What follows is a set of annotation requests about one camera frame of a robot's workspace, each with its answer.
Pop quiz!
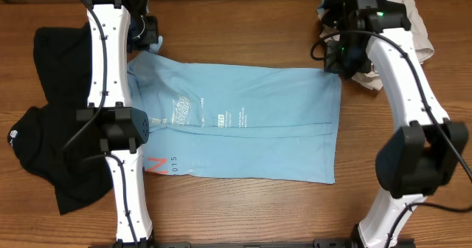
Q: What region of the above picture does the beige folded garment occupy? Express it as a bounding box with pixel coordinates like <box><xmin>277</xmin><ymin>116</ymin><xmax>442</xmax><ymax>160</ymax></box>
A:
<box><xmin>319</xmin><ymin>0</ymin><xmax>435</xmax><ymax>92</ymax></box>

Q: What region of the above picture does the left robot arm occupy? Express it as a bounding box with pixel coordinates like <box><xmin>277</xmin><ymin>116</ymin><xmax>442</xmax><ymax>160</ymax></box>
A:
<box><xmin>72</xmin><ymin>0</ymin><xmax>159</xmax><ymax>247</ymax></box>

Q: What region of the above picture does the black folded garment top right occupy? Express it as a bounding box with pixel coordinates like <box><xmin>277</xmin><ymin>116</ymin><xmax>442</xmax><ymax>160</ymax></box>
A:
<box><xmin>322</xmin><ymin>0</ymin><xmax>357</xmax><ymax>30</ymax></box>

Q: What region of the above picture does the light blue printed t-shirt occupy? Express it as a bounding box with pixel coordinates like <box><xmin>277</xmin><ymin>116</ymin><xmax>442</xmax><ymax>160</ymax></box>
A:
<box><xmin>128</xmin><ymin>49</ymin><xmax>341</xmax><ymax>184</ymax></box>

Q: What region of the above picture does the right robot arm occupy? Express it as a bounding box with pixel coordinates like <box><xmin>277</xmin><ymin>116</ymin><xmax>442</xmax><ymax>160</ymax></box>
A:
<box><xmin>320</xmin><ymin>0</ymin><xmax>468</xmax><ymax>247</ymax></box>

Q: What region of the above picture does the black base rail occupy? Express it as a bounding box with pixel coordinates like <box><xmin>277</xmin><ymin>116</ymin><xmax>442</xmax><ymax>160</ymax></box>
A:
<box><xmin>88</xmin><ymin>237</ymin><xmax>417</xmax><ymax>248</ymax></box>

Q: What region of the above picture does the black garment on left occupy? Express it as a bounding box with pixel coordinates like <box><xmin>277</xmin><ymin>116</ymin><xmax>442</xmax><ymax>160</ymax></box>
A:
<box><xmin>7</xmin><ymin>24</ymin><xmax>113</xmax><ymax>215</ymax></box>

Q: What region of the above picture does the light blue folded garment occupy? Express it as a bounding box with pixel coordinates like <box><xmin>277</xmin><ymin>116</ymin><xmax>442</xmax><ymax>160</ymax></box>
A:
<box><xmin>316</xmin><ymin>0</ymin><xmax>325</xmax><ymax>18</ymax></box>

